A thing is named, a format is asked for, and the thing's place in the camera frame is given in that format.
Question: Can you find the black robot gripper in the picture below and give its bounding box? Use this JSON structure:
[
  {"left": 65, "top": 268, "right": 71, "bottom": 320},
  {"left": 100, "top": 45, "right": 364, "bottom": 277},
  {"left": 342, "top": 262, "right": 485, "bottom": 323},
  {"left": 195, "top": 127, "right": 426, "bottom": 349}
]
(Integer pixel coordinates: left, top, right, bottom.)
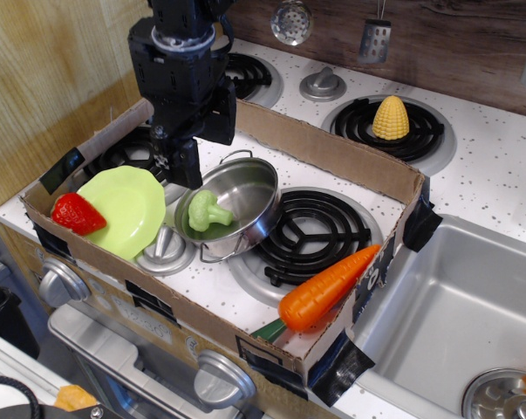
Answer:
[{"left": 128, "top": 17, "right": 236, "bottom": 189}]

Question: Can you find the small steel pan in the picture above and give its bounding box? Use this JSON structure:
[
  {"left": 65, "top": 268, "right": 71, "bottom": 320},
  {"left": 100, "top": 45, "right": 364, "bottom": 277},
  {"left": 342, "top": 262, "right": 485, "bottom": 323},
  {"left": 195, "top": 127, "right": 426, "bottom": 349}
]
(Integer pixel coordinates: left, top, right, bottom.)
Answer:
[{"left": 174, "top": 153, "right": 282, "bottom": 263}]

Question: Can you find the light green toy broccoli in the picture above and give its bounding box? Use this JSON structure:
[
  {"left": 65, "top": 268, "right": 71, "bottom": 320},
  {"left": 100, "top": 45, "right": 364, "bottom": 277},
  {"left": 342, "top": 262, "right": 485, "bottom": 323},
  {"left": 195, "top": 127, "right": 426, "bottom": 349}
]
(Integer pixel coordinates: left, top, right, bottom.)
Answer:
[{"left": 188, "top": 189, "right": 234, "bottom": 232}]

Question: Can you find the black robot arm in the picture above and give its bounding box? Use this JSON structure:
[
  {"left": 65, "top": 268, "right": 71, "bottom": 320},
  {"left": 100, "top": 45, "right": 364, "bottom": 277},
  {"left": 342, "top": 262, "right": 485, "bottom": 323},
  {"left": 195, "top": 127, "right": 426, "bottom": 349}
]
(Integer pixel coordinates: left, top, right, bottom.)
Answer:
[{"left": 127, "top": 1, "right": 236, "bottom": 189}]

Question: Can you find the front left black burner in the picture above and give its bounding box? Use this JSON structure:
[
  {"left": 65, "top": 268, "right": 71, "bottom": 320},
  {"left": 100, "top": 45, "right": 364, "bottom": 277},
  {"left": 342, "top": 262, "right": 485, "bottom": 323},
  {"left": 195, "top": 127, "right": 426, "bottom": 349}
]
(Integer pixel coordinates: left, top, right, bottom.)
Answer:
[{"left": 72, "top": 123, "right": 199, "bottom": 206}]

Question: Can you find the brown cardboard fence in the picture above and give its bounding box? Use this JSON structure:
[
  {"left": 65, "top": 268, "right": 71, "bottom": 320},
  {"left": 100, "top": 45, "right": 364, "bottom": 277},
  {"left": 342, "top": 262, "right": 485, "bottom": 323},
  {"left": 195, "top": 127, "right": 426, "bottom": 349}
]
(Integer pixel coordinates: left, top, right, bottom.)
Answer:
[{"left": 21, "top": 102, "right": 428, "bottom": 409}]

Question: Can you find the light green plastic plate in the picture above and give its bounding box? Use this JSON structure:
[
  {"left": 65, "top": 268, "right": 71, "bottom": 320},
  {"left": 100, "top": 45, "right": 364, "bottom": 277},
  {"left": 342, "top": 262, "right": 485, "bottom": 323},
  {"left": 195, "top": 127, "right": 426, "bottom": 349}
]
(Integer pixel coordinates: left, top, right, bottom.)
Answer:
[{"left": 78, "top": 166, "right": 166, "bottom": 260}]

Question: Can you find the grey front stovetop knob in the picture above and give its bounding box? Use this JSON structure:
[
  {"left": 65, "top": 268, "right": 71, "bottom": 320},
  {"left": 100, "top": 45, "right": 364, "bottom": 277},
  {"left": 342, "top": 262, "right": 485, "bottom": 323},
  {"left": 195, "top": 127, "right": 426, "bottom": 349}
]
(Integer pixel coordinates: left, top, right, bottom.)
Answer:
[{"left": 135, "top": 225, "right": 196, "bottom": 277}]

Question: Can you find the grey stovetop knob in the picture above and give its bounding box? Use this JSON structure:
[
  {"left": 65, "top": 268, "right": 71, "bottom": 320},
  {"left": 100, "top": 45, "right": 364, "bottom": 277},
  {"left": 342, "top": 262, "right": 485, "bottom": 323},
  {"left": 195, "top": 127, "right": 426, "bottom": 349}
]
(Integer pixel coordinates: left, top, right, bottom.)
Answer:
[
  {"left": 135, "top": 225, "right": 196, "bottom": 277},
  {"left": 299, "top": 66, "right": 347, "bottom": 102}
]

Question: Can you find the grey back stovetop knob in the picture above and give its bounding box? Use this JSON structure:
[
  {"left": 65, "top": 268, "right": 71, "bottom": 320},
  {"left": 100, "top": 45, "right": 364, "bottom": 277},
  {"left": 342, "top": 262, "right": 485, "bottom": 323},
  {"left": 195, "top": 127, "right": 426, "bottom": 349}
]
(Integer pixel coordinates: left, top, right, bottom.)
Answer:
[{"left": 299, "top": 66, "right": 347, "bottom": 102}]

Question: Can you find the red toy strawberry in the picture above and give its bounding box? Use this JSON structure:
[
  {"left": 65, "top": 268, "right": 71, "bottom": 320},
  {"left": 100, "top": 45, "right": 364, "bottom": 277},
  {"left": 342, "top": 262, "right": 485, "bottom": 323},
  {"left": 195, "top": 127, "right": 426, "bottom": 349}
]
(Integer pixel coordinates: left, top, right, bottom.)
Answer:
[{"left": 51, "top": 193, "right": 107, "bottom": 236}]

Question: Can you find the front right black burner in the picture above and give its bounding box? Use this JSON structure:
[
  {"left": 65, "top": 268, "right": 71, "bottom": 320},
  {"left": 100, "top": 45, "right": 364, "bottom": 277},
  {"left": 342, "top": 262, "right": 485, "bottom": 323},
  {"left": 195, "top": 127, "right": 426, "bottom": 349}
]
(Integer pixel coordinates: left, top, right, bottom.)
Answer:
[{"left": 229, "top": 187, "right": 383, "bottom": 307}]

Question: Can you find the hanging metal strainer spoon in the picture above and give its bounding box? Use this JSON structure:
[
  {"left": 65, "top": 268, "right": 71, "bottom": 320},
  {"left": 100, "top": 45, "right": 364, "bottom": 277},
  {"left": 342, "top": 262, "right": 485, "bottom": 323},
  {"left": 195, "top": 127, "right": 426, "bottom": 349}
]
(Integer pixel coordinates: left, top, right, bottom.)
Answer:
[{"left": 270, "top": 1, "right": 314, "bottom": 46}]

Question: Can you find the yellow toy corn cob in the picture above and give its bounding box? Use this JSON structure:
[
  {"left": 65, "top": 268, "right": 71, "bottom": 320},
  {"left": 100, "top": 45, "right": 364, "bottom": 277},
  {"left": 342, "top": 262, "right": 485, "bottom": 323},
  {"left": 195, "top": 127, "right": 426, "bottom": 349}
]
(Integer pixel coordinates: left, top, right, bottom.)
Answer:
[{"left": 372, "top": 95, "right": 410, "bottom": 141}]

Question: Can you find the orange toy carrot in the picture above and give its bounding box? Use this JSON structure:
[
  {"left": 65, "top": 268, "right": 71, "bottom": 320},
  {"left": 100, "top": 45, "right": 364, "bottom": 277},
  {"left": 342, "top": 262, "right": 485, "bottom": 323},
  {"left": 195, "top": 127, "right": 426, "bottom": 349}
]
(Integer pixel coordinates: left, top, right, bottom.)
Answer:
[{"left": 277, "top": 244, "right": 381, "bottom": 332}]

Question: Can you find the grey left oven knob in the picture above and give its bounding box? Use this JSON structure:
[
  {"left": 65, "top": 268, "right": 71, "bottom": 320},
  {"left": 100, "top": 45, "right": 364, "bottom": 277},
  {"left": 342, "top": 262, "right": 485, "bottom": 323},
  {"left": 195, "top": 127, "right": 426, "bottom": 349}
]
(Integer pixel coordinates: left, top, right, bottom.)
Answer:
[{"left": 38, "top": 258, "right": 91, "bottom": 308}]

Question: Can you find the grey oven knob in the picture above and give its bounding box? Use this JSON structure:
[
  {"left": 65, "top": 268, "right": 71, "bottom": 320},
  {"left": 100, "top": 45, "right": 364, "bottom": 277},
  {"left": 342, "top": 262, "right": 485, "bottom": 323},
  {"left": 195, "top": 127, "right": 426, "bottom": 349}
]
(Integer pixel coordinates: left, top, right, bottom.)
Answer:
[
  {"left": 38, "top": 258, "right": 91, "bottom": 308},
  {"left": 194, "top": 349, "right": 256, "bottom": 409}
]

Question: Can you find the hanging metal slotted spatula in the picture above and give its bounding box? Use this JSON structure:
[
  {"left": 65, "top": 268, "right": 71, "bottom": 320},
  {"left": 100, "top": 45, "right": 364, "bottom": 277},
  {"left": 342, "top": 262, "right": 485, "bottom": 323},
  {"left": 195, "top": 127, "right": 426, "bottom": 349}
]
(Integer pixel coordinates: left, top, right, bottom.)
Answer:
[{"left": 358, "top": 1, "right": 392, "bottom": 65}]

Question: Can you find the back right black burner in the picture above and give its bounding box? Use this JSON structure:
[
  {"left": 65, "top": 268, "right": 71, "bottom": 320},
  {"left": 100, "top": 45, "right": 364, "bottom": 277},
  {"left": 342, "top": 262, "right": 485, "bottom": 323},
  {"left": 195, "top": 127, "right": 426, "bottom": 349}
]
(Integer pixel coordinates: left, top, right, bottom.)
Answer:
[{"left": 323, "top": 95, "right": 457, "bottom": 176}]

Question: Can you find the grey right oven knob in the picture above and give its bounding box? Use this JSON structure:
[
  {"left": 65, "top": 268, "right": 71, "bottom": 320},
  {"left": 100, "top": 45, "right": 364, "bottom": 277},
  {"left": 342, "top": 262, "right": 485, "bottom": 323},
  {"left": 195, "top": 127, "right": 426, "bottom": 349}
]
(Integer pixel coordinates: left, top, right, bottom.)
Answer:
[{"left": 194, "top": 349, "right": 256, "bottom": 409}]

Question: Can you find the orange cloth scrap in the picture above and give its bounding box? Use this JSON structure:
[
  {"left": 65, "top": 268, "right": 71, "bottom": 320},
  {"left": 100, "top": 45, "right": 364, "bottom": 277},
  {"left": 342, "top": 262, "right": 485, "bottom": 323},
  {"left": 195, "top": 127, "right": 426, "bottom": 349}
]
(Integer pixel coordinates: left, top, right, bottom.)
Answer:
[{"left": 53, "top": 384, "right": 98, "bottom": 412}]

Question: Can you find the silver toy sink basin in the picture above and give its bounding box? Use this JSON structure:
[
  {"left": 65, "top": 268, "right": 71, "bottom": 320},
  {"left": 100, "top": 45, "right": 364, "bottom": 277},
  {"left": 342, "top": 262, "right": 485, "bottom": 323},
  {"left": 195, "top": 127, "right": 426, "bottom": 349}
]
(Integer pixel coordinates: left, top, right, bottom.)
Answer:
[{"left": 335, "top": 216, "right": 526, "bottom": 418}]

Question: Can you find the silver sink drain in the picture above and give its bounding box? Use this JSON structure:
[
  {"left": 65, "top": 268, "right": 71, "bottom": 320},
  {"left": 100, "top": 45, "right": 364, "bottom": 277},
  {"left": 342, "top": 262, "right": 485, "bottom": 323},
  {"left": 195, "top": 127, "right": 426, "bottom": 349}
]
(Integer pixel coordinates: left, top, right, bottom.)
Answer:
[{"left": 461, "top": 368, "right": 526, "bottom": 418}]

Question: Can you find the silver oven door handle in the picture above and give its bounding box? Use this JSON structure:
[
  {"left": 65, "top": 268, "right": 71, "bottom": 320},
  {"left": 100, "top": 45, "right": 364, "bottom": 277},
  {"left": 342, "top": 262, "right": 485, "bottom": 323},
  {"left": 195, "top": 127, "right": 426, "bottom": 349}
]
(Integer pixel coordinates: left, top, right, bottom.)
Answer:
[{"left": 48, "top": 305, "right": 215, "bottom": 418}]

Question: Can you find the black cable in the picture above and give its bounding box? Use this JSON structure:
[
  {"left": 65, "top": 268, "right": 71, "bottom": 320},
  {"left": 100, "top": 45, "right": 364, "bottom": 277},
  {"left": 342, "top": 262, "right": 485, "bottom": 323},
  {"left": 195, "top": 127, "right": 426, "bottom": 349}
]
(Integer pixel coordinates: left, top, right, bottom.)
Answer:
[{"left": 0, "top": 374, "right": 44, "bottom": 419}]

